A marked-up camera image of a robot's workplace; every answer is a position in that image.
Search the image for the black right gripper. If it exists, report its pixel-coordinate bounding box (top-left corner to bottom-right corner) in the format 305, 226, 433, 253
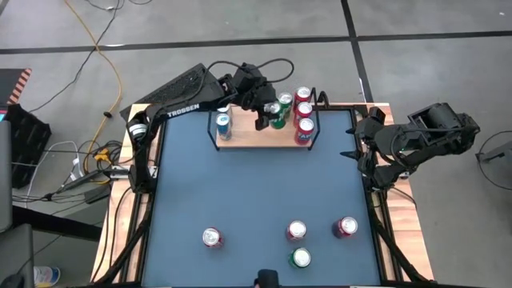
338, 105, 388, 179

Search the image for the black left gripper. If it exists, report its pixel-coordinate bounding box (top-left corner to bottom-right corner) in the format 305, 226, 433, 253
231, 62, 279, 132

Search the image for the green Sprite can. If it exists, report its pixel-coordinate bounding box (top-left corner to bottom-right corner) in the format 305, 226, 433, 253
287, 246, 313, 270
278, 90, 295, 121
266, 101, 287, 130

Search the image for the red soda can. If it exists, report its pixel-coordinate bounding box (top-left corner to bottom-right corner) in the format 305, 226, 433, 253
294, 86, 313, 106
331, 215, 360, 239

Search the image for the blue table mat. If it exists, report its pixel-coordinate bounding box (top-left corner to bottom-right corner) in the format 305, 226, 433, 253
142, 108, 383, 287

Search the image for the red Star Wars Coca-Cola can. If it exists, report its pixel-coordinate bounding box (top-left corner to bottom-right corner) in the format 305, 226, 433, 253
286, 219, 309, 242

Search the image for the black power adapter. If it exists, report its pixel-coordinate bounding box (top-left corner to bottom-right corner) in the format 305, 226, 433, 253
83, 186, 112, 204

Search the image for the grey power strip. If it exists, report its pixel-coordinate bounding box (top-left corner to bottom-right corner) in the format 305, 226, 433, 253
59, 170, 117, 193

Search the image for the black floor beam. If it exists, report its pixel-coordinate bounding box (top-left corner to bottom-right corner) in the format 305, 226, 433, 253
11, 204, 104, 242

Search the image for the black plastic crate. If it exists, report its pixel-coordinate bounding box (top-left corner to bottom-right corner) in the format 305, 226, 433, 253
6, 102, 54, 190

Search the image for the black panel with orange stripes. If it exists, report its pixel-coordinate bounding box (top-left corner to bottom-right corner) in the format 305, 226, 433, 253
0, 66, 33, 107

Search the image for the grey cabinet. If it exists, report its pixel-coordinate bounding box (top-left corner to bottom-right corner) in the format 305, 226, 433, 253
0, 118, 14, 234

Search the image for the white and blue container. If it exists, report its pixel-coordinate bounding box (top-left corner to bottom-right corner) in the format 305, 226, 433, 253
34, 265, 62, 288

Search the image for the wooden shelf with black frame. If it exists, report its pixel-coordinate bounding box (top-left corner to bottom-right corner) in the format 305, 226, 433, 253
206, 88, 323, 153

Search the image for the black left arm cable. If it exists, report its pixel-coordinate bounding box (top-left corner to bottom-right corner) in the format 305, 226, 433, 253
202, 58, 296, 87

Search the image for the black aluminium table frame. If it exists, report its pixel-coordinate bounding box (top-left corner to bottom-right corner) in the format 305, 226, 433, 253
90, 102, 437, 288

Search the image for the white power cable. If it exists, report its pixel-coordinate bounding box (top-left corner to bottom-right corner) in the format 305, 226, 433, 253
27, 139, 83, 189

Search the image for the yellow floor cable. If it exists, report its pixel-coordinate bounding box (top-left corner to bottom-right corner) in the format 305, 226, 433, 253
63, 0, 123, 161

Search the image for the black floor cable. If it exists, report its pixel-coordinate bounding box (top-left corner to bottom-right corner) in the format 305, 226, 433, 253
27, 0, 155, 114

